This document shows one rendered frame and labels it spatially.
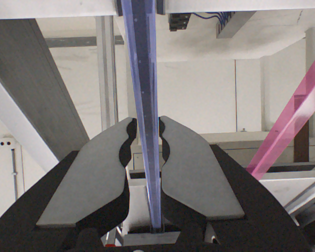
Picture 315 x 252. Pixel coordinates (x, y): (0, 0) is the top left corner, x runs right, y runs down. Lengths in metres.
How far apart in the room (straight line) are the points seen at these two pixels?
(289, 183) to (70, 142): 0.27
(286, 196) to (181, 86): 1.73
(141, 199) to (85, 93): 1.87
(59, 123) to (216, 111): 1.92
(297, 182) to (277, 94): 2.10
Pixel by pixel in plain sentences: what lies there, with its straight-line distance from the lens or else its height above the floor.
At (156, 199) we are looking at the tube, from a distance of 0.23.
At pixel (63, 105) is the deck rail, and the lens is 0.18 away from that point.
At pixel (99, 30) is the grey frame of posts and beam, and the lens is 0.53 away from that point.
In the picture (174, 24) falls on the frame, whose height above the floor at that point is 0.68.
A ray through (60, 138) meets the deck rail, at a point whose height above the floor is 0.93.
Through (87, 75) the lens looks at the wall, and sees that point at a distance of 2.10.
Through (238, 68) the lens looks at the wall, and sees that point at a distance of 2.19.
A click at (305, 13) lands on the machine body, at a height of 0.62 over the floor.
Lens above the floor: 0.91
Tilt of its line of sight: 2 degrees up
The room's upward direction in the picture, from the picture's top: 178 degrees clockwise
